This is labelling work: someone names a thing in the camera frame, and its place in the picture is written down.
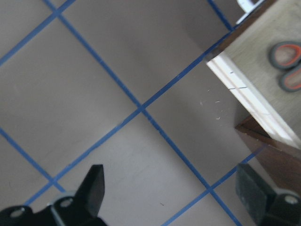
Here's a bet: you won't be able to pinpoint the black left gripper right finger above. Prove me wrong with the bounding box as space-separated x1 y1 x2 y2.
235 163 301 226

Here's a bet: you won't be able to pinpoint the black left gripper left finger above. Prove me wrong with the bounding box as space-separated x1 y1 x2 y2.
0 164 106 226

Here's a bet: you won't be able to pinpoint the brown wooden drawer cabinet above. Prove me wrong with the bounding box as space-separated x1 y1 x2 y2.
207 0 301 193

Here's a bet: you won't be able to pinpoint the grey orange scissors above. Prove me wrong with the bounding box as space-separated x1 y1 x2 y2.
269 41 301 92

